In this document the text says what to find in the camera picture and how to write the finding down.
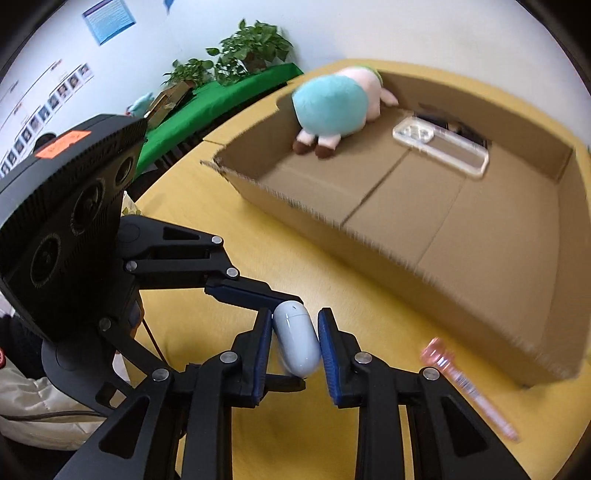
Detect light blue plush toy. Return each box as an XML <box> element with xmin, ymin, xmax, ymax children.
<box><xmin>126</xmin><ymin>91</ymin><xmax>155</xmax><ymax>118</ymax></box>

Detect pink pen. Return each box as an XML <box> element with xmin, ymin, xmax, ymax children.
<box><xmin>420</xmin><ymin>338</ymin><xmax>520</xmax><ymax>443</ymax></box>

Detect large potted green plant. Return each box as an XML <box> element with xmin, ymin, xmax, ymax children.
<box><xmin>206</xmin><ymin>19</ymin><xmax>295</xmax><ymax>86</ymax></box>

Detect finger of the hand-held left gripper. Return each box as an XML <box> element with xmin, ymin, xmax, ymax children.
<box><xmin>115</xmin><ymin>215</ymin><xmax>304</xmax><ymax>320</ymax></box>
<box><xmin>95</xmin><ymin>316</ymin><xmax>168</xmax><ymax>389</ymax></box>

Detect black sunglasses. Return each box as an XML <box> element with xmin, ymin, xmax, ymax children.
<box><xmin>413</xmin><ymin>108</ymin><xmax>489</xmax><ymax>148</ymax></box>

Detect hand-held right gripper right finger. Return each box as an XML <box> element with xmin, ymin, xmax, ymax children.
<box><xmin>316</xmin><ymin>307</ymin><xmax>532</xmax><ymax>480</ymax></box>

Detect shallow cardboard box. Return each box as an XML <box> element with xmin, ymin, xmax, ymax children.
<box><xmin>201</xmin><ymin>69</ymin><xmax>591</xmax><ymax>388</ymax></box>

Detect white earbuds case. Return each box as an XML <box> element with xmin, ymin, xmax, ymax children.
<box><xmin>272</xmin><ymin>300</ymin><xmax>321</xmax><ymax>377</ymax></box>

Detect wall photo chart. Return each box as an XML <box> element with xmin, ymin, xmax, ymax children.
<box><xmin>0</xmin><ymin>60</ymin><xmax>95</xmax><ymax>178</ymax></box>

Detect person's beige jacket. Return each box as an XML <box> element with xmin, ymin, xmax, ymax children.
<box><xmin>0</xmin><ymin>346</ymin><xmax>130</xmax><ymax>450</ymax></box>

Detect small brown cardboard box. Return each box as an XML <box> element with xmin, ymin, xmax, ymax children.
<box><xmin>147</xmin><ymin>80</ymin><xmax>195</xmax><ymax>125</ymax></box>

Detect pink pig plush toy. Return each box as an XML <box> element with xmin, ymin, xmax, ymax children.
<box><xmin>292</xmin><ymin>65</ymin><xmax>400</xmax><ymax>159</ymax></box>

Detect small potted green plant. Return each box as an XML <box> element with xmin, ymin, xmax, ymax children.
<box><xmin>161</xmin><ymin>58</ymin><xmax>215</xmax><ymax>90</ymax></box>

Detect blue framed wall poster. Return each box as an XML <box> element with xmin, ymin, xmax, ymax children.
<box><xmin>82</xmin><ymin>0</ymin><xmax>138</xmax><ymax>46</ymax></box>

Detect green table cloth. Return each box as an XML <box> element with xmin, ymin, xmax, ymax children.
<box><xmin>134</xmin><ymin>62</ymin><xmax>304</xmax><ymax>174</ymax></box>

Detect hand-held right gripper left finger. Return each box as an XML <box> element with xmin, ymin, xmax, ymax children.
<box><xmin>53</xmin><ymin>308</ymin><xmax>274</xmax><ymax>480</ymax></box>

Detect white clear phone case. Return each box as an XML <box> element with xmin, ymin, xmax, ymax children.
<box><xmin>392</xmin><ymin>117</ymin><xmax>490</xmax><ymax>178</ymax></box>

